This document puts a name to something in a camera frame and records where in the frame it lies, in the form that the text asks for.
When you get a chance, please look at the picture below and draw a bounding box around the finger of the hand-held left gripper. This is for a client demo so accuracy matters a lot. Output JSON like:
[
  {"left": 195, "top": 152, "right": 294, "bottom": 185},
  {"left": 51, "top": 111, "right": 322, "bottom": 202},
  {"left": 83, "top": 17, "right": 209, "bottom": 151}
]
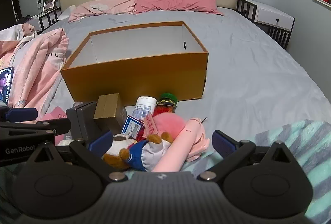
[
  {"left": 0, "top": 107, "right": 39, "bottom": 124},
  {"left": 0, "top": 118, "right": 72, "bottom": 137}
]

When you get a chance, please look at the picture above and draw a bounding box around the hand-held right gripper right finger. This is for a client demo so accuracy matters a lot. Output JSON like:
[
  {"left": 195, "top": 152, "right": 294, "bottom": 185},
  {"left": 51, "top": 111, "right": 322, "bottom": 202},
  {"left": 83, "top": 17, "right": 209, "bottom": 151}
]
[{"left": 197, "top": 130, "right": 297, "bottom": 183}]

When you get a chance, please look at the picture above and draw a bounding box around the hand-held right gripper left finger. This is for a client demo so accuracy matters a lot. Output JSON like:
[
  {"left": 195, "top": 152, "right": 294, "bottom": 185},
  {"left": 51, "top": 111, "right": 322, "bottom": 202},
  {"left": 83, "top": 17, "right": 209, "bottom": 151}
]
[{"left": 27, "top": 130, "right": 129, "bottom": 183}]

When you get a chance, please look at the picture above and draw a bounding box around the pink packet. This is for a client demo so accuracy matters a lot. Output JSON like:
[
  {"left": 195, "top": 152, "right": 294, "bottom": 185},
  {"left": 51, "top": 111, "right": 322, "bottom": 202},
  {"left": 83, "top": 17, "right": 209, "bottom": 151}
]
[{"left": 38, "top": 106, "right": 68, "bottom": 121}]

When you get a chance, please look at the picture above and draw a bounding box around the dark grey box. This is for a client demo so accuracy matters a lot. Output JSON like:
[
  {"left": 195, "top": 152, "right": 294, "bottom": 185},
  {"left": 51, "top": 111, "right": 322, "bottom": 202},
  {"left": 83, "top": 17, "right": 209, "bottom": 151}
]
[{"left": 65, "top": 101, "right": 104, "bottom": 143}]

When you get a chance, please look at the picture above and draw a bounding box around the gold cardboard box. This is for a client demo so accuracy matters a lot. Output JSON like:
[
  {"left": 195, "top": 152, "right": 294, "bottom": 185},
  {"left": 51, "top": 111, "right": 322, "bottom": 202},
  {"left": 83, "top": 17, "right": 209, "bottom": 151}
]
[{"left": 93, "top": 93, "right": 128, "bottom": 134}]

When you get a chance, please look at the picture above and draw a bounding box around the pink plastic wand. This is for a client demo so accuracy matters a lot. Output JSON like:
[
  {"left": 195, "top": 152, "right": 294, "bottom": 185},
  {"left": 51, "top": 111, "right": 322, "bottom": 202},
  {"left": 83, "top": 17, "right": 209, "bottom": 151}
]
[{"left": 152, "top": 117, "right": 210, "bottom": 173}]

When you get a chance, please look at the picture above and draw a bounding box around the raccoon plush toy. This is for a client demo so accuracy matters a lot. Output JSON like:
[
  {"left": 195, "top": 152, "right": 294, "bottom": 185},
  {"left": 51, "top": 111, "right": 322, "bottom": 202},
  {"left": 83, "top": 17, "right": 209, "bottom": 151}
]
[{"left": 101, "top": 132, "right": 174, "bottom": 172}]

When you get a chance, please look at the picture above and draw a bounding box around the white plastic bottle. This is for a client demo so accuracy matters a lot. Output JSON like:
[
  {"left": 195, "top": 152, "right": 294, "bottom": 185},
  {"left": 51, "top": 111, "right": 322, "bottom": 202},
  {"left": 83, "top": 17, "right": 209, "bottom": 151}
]
[{"left": 132, "top": 96, "right": 158, "bottom": 121}]

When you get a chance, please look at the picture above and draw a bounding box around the pink plush ball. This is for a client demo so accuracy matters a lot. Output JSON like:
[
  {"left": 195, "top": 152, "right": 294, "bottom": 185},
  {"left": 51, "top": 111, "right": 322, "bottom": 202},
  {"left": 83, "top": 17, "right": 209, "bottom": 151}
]
[{"left": 141, "top": 113, "right": 187, "bottom": 147}]

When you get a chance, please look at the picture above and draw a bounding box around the orange cardboard box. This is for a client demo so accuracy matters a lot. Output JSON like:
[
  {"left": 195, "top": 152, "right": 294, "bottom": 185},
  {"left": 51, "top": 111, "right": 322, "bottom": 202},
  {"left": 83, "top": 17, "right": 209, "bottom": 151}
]
[{"left": 60, "top": 21, "right": 209, "bottom": 107}]

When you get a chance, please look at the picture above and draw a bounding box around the smartphone with lit screen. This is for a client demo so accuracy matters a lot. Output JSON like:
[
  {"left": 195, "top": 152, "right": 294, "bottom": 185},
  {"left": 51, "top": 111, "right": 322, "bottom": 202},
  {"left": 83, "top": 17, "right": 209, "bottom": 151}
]
[{"left": 0, "top": 66, "right": 15, "bottom": 105}]

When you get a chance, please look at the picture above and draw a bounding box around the blue white price tag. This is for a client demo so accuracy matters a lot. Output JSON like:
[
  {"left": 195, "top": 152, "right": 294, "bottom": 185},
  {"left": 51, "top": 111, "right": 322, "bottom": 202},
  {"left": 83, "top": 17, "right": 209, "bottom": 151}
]
[{"left": 121, "top": 115, "right": 145, "bottom": 138}]

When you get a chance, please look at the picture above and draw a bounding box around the pink quilt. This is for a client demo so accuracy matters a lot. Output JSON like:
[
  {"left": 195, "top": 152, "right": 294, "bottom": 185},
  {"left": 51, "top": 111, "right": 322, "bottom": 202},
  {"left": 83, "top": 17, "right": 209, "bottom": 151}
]
[{"left": 0, "top": 23, "right": 70, "bottom": 111}]

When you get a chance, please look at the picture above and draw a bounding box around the red paper tag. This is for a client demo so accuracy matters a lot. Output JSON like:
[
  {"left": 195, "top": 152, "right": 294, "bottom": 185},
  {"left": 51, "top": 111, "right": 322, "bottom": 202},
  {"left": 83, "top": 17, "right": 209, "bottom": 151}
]
[{"left": 143, "top": 113, "right": 159, "bottom": 135}]

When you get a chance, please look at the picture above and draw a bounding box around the teal striped blanket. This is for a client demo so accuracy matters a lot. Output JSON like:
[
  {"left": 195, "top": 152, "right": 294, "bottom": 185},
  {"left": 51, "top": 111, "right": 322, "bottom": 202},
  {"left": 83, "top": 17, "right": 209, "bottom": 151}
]
[{"left": 181, "top": 119, "right": 331, "bottom": 224}]

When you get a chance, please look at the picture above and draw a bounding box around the cluttered white black nightstand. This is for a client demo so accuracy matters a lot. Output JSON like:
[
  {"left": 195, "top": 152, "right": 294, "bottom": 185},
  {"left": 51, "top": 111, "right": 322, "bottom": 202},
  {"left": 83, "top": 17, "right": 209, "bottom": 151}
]
[{"left": 24, "top": 7, "right": 62, "bottom": 34}]

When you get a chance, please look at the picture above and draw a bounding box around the light pink pillow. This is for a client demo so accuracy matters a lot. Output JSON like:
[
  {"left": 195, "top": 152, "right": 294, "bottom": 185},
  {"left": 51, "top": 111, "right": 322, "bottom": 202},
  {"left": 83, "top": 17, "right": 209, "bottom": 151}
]
[{"left": 68, "top": 0, "right": 137, "bottom": 23}]

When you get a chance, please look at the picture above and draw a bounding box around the white black nightstand with drawer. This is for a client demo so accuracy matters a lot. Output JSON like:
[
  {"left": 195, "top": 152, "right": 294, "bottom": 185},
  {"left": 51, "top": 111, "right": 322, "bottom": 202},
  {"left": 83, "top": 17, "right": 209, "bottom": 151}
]
[{"left": 236, "top": 0, "right": 296, "bottom": 50}]

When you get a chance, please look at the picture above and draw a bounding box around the dark pink pillow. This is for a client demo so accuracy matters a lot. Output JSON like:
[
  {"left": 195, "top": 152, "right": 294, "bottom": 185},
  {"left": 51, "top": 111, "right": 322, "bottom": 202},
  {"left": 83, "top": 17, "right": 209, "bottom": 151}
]
[{"left": 132, "top": 0, "right": 225, "bottom": 16}]

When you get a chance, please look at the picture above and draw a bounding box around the white windowsill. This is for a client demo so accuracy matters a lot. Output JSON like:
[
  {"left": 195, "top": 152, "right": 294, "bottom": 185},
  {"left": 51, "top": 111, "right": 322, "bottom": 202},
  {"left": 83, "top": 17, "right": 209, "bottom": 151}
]
[{"left": 312, "top": 0, "right": 331, "bottom": 10}]

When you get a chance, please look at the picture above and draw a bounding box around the silver photo frame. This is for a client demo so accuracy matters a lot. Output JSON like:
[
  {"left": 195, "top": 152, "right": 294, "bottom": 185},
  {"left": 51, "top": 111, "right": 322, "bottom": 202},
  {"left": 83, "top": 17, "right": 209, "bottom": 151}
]
[{"left": 42, "top": 0, "right": 57, "bottom": 13}]

